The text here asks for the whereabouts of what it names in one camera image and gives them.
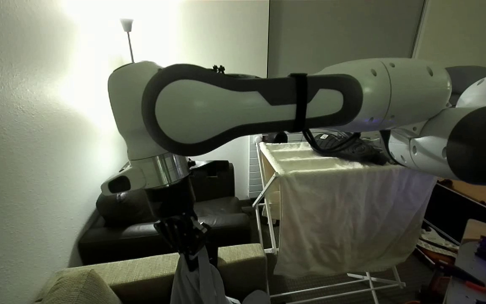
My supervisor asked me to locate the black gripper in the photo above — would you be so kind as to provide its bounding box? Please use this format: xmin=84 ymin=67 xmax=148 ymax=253
xmin=143 ymin=178 xmax=213 ymax=256

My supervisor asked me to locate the grey cloth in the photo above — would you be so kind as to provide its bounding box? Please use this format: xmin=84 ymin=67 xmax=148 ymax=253
xmin=169 ymin=246 xmax=231 ymax=304

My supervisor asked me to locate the beige sofa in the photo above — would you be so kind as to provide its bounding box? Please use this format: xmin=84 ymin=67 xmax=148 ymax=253
xmin=32 ymin=241 xmax=272 ymax=304

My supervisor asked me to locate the black leather armchair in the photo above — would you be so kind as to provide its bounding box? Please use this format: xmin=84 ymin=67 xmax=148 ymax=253
xmin=76 ymin=158 xmax=256 ymax=266

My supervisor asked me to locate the white table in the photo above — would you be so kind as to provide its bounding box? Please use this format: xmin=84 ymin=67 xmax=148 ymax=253
xmin=258 ymin=140 xmax=440 ymax=281

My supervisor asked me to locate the floor lamp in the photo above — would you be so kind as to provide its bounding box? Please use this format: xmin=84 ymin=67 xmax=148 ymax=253
xmin=118 ymin=16 xmax=138 ymax=65

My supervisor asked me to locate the black slipper with white label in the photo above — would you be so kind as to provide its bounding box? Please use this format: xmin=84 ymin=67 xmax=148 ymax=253
xmin=309 ymin=129 xmax=391 ymax=167

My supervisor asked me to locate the black flat screen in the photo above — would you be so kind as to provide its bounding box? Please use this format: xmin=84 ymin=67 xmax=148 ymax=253
xmin=422 ymin=180 xmax=486 ymax=246

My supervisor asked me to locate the white drying rack frame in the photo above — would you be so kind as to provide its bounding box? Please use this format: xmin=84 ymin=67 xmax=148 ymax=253
xmin=250 ymin=170 xmax=408 ymax=304

